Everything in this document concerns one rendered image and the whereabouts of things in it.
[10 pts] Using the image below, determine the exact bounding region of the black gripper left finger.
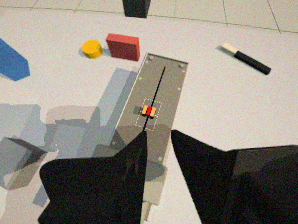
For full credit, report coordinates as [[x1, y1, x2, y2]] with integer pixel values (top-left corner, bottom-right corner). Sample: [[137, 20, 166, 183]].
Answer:
[[39, 131, 148, 224]]

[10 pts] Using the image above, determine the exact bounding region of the yellow short cylinder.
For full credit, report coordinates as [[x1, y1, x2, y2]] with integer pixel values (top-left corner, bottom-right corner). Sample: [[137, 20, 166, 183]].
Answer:
[[82, 39, 103, 59]]

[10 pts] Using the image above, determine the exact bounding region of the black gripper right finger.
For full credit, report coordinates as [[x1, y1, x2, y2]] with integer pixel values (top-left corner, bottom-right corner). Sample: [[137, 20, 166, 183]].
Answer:
[[171, 130, 298, 224]]

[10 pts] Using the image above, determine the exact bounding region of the blue block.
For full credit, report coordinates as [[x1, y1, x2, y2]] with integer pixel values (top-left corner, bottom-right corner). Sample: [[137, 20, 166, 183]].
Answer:
[[0, 38, 30, 81]]

